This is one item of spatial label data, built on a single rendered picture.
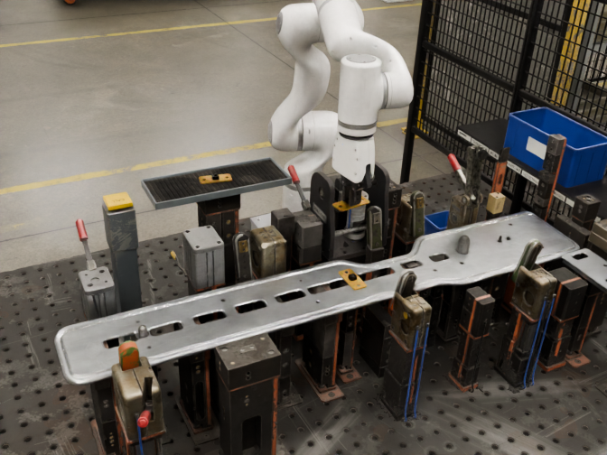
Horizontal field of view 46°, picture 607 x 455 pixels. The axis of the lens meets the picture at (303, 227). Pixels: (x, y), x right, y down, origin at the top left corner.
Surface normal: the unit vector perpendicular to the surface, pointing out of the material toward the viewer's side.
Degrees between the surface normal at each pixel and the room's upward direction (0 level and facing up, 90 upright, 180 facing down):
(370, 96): 89
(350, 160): 90
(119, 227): 90
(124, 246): 90
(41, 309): 0
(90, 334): 0
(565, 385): 0
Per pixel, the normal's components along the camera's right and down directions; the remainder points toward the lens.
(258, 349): 0.04, -0.85
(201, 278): 0.44, 0.48
